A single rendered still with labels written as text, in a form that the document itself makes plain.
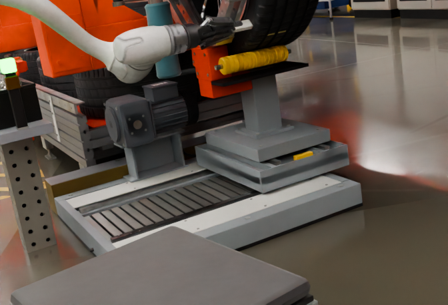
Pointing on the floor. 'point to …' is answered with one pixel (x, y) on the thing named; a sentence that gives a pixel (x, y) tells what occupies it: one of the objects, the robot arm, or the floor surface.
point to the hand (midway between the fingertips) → (241, 25)
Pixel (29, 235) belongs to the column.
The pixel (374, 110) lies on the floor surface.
